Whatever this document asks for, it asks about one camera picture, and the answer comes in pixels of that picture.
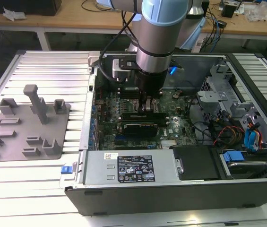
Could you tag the hard disk in blue carrier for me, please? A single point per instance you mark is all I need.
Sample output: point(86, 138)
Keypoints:
point(244, 168)

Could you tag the CPU socket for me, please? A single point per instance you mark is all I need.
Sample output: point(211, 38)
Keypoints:
point(157, 112)

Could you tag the grey parts rack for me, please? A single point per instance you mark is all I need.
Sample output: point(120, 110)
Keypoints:
point(53, 132)

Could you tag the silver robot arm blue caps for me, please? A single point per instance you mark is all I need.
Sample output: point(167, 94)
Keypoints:
point(155, 42)

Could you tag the small black adapter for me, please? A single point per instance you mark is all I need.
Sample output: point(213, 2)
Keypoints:
point(223, 24)

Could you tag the grey metal drive cage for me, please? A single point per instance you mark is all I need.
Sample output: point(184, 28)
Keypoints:
point(212, 95)

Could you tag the black square box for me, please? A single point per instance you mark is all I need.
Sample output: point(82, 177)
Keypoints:
point(229, 10)

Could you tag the RAM memory stick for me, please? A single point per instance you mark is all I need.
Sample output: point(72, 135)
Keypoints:
point(157, 117)
point(131, 88)

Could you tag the clear plastic bags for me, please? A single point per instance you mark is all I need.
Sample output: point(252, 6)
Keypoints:
point(260, 13)

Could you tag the black RAM slot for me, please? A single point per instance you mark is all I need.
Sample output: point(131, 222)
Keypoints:
point(129, 92)
point(129, 96)

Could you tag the black graphics card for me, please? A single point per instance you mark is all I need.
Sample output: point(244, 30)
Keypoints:
point(140, 130)

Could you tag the blue expansion slot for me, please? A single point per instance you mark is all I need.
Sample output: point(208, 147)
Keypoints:
point(119, 135)

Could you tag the wooden desk white legs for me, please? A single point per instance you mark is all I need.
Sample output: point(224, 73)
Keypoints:
point(76, 21)

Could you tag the wide black case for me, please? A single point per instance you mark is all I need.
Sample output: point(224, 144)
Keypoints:
point(24, 6)

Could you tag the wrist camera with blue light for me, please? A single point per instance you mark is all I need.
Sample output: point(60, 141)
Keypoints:
point(174, 69)

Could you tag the tall black box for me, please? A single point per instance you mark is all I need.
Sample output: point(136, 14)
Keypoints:
point(206, 7)

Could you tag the silver coin battery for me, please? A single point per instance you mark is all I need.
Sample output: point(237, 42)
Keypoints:
point(175, 96)

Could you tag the black open PC case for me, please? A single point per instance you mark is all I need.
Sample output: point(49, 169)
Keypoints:
point(171, 201)

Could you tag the silver power supply with label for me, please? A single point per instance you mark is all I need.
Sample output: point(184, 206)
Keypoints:
point(95, 168)

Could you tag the blue plastic latch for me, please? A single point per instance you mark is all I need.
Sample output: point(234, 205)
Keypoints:
point(66, 170)

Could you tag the silver finned heat sink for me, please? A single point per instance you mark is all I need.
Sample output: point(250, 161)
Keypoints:
point(169, 143)

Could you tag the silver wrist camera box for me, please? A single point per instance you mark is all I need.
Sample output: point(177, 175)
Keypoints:
point(119, 71)

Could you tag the green motherboard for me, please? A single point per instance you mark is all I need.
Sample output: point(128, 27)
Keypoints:
point(178, 123)

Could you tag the black plastic cover box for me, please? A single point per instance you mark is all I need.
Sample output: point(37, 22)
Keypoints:
point(194, 163)

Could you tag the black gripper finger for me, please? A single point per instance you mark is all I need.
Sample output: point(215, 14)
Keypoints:
point(143, 104)

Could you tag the crumpled white paper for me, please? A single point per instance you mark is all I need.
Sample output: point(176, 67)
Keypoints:
point(14, 14)

